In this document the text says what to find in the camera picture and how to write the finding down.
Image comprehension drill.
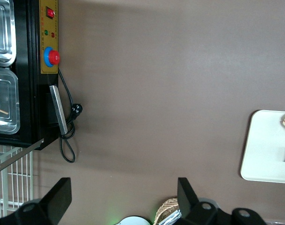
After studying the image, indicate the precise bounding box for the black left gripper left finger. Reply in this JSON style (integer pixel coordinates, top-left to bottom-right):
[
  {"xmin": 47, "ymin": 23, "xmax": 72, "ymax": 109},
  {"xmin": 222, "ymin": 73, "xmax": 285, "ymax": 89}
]
[{"xmin": 0, "ymin": 177, "xmax": 73, "ymax": 225}]

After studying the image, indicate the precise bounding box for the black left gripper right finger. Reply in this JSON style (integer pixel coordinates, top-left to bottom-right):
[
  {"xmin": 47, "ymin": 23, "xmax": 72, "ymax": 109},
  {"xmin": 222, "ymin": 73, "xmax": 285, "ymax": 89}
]
[{"xmin": 177, "ymin": 177, "xmax": 268, "ymax": 225}]

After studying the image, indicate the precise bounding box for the beige plastic tray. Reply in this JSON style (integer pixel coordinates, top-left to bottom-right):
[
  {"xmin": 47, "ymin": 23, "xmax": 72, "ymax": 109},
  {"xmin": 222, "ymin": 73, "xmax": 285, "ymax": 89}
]
[{"xmin": 240, "ymin": 109, "xmax": 285, "ymax": 184}]

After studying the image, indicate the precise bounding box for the steel food tray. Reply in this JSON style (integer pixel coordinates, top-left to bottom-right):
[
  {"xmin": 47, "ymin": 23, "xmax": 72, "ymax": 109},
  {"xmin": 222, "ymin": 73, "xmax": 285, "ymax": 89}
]
[
  {"xmin": 0, "ymin": 67, "xmax": 21, "ymax": 135},
  {"xmin": 0, "ymin": 0, "xmax": 17, "ymax": 68}
]

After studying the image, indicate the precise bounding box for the light wicker basket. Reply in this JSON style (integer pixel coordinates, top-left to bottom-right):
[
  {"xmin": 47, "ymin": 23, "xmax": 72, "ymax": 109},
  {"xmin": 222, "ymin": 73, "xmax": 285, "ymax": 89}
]
[{"xmin": 154, "ymin": 197, "xmax": 180, "ymax": 225}]

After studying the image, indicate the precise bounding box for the aluminium foil container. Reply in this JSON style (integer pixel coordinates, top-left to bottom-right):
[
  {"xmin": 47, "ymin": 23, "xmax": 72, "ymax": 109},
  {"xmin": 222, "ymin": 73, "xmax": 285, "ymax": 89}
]
[{"xmin": 159, "ymin": 209, "xmax": 182, "ymax": 225}]

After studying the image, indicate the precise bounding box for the silver machine lid bar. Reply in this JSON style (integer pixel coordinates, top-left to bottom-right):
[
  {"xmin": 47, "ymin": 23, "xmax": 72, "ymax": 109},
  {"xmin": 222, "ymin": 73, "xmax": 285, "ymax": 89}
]
[{"xmin": 0, "ymin": 138, "xmax": 45, "ymax": 177}]

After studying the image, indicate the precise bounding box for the black sealing machine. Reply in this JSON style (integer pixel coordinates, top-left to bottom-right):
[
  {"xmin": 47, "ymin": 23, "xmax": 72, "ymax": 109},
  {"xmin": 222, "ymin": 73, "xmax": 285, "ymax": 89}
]
[{"xmin": 0, "ymin": 0, "xmax": 61, "ymax": 151}]

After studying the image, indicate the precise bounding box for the red emergency stop button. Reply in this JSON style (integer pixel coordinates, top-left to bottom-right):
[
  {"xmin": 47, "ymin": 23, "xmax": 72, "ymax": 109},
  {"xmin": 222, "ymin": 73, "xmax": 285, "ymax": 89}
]
[{"xmin": 43, "ymin": 46, "xmax": 61, "ymax": 68}]

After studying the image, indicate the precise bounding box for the white wire rack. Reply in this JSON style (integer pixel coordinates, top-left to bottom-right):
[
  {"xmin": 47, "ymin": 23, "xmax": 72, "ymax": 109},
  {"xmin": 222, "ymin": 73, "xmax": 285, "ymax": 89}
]
[{"xmin": 0, "ymin": 144, "xmax": 35, "ymax": 218}]

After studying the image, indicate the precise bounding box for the silver machine handle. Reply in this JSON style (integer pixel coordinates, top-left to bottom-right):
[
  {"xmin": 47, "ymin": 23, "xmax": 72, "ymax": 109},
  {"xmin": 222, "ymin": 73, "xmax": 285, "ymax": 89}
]
[{"xmin": 49, "ymin": 85, "xmax": 68, "ymax": 135}]

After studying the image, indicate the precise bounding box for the black power cable with plug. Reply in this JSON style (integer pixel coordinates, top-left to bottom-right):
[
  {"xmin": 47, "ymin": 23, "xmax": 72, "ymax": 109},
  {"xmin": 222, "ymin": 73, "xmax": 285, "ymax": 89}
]
[{"xmin": 47, "ymin": 67, "xmax": 84, "ymax": 163}]

